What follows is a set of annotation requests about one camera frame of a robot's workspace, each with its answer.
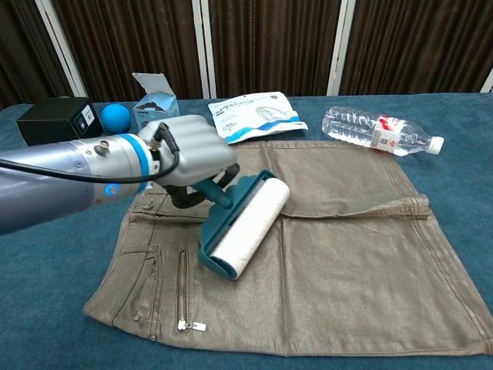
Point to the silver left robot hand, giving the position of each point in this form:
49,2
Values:
200,150

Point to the blue and yellow lint roller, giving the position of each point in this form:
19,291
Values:
246,227

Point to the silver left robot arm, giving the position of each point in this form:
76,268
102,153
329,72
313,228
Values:
65,177

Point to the light blue speaker box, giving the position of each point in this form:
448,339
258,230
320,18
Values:
158,106

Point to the white KN95 mask package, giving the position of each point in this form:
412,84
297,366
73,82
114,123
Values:
254,115

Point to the blue ball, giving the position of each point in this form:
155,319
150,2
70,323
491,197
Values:
115,117

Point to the dark brown curtain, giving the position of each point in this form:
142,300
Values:
269,42

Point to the black cardboard box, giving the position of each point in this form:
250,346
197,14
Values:
50,121

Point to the clear plastic water bottle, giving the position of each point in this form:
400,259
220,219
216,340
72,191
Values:
369,129

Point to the brown leather skirt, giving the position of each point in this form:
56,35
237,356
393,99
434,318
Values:
331,262

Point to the blue table cloth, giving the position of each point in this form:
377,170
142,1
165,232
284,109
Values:
46,293

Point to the white screen frame post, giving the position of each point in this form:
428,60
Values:
341,46
487,85
61,42
202,46

